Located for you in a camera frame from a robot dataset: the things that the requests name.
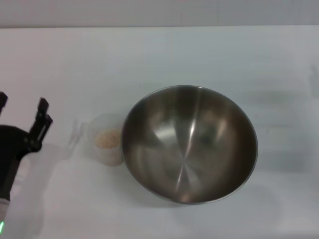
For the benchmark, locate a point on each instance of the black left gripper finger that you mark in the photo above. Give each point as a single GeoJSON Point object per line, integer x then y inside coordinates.
{"type": "Point", "coordinates": [40, 129]}
{"type": "Point", "coordinates": [2, 102]}

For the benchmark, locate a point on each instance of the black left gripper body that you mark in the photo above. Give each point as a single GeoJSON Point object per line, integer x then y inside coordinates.
{"type": "Point", "coordinates": [10, 154]}

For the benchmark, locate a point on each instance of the white rice grains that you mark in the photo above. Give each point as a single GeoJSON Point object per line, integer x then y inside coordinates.
{"type": "Point", "coordinates": [107, 139]}

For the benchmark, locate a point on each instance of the clear plastic measuring cup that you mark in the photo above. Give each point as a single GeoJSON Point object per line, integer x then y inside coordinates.
{"type": "Point", "coordinates": [107, 156]}

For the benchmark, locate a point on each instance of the stainless steel mixing bowl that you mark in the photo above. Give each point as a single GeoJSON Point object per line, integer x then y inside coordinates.
{"type": "Point", "coordinates": [189, 149]}

